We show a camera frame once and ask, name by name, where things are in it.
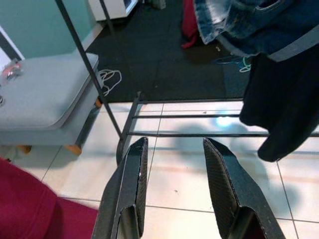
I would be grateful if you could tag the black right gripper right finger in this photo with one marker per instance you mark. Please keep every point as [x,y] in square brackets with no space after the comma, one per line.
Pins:
[239,199]

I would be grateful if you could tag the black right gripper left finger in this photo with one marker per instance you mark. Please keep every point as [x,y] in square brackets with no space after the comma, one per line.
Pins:
[119,199]

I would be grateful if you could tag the red fleece garment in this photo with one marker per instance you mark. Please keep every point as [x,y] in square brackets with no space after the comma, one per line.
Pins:
[30,206]

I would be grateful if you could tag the green clothes hanger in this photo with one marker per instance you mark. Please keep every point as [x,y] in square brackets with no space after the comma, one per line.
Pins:
[245,64]

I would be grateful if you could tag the blue plastic clothes hanger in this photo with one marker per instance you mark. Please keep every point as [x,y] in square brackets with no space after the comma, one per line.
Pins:
[228,60]

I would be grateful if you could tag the black hanging garment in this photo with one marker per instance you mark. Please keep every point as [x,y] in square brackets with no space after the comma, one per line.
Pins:
[286,104]

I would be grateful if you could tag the grey cushioned ottoman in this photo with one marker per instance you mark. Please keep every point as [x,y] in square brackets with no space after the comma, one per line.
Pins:
[45,97]

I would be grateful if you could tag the black metal clothes rack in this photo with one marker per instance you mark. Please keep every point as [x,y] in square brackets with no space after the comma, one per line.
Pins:
[82,49]

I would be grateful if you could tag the orange plastic packet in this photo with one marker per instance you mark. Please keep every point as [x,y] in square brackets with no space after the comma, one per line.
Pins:
[12,69]

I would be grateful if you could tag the blue denim garment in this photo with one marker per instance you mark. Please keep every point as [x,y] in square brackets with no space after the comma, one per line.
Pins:
[261,25]

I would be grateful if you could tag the red cover with yellow print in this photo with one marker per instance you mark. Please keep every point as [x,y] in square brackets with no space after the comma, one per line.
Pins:
[189,25]

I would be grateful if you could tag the white low cabinet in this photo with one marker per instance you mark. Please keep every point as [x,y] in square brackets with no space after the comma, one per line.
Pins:
[112,8]

